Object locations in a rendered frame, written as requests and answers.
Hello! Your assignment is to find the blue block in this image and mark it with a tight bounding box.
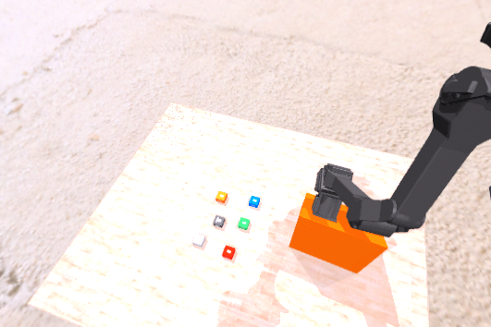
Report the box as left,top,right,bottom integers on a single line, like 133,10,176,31
249,196,260,208

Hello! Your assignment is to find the green block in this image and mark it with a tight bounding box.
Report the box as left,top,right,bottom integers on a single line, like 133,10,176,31
238,217,250,230

